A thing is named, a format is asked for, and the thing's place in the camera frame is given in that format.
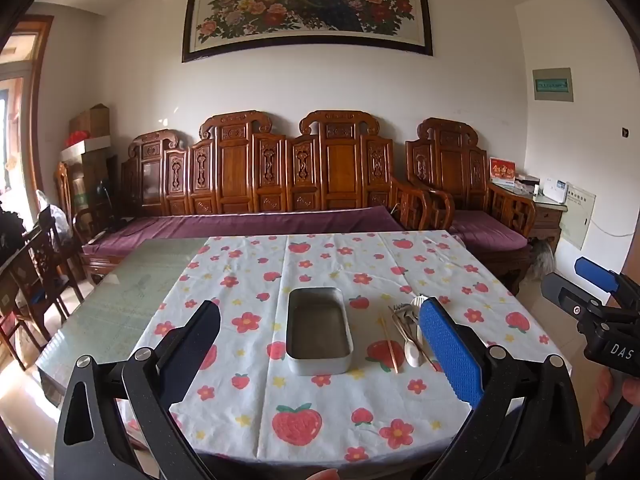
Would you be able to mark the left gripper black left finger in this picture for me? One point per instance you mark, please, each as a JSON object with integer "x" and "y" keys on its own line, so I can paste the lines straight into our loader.
{"x": 92, "y": 442}

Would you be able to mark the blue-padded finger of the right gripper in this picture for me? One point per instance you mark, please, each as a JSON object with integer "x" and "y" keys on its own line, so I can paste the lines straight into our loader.
{"x": 603, "y": 279}

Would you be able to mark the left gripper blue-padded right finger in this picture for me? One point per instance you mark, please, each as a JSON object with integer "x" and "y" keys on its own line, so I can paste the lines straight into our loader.
{"x": 524, "y": 421}

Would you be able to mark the small white plastic spoon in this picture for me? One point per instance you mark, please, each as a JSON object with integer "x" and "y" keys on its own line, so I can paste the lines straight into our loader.
{"x": 412, "y": 353}

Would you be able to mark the dark brown wooden chopstick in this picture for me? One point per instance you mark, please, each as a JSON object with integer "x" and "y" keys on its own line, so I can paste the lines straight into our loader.
{"x": 425, "y": 357}

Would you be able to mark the light bamboo chopstick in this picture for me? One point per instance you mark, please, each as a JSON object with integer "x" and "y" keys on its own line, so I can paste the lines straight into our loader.
{"x": 389, "y": 342}

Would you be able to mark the large white plastic spoon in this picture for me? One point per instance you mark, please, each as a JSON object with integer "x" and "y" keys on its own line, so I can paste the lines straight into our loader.
{"x": 418, "y": 301}

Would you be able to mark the stainless steel fork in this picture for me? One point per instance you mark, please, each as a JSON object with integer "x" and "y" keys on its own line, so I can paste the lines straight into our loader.
{"x": 400, "y": 309}

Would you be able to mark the grey fluffy pet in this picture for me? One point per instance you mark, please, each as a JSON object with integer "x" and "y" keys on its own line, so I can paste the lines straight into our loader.
{"x": 543, "y": 260}

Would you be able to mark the wooden side table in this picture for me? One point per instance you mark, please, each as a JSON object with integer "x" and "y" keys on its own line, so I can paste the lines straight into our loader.
{"x": 547, "y": 221}

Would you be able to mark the white router box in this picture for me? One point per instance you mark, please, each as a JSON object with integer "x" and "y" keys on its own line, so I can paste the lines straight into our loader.
{"x": 555, "y": 190}

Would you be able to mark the purple armchair cushion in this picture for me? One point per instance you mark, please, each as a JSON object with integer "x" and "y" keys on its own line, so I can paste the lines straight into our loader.
{"x": 479, "y": 232}

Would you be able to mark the red greeting card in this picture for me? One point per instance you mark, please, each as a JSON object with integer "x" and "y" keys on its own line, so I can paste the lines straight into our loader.
{"x": 502, "y": 170}

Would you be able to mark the dark wooden dining chair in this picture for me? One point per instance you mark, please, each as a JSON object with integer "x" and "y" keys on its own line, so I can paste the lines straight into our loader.
{"x": 34, "y": 276}

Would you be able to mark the carved wooden armchair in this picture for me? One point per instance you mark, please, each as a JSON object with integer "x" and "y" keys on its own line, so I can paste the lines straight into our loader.
{"x": 446, "y": 161}

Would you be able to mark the rectangular metal tin box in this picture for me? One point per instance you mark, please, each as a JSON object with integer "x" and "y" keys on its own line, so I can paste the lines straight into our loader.
{"x": 318, "y": 338}

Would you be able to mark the dark wooden cabinet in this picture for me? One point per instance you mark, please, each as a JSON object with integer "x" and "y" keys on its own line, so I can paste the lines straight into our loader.
{"x": 78, "y": 178}

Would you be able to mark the white cardboard box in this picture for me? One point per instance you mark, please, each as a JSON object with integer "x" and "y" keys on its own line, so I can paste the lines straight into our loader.
{"x": 85, "y": 146}

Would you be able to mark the carved wooden sofa bench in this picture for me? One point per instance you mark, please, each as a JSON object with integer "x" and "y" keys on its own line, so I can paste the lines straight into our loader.
{"x": 339, "y": 161}

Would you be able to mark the brown cardboard box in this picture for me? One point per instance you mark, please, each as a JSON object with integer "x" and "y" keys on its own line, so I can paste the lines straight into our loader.
{"x": 95, "y": 121}

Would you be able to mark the framed peacock flower painting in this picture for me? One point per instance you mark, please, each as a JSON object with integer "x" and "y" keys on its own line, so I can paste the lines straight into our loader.
{"x": 215, "y": 27}

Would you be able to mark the white wall distribution box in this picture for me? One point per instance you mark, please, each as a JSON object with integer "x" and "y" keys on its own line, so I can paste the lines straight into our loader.
{"x": 575, "y": 221}

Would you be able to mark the grey wall electrical panel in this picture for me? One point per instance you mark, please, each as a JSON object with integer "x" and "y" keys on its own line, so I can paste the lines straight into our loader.
{"x": 553, "y": 84}

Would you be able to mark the wooden window door frame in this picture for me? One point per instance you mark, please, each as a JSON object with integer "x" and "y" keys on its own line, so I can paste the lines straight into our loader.
{"x": 21, "y": 68}

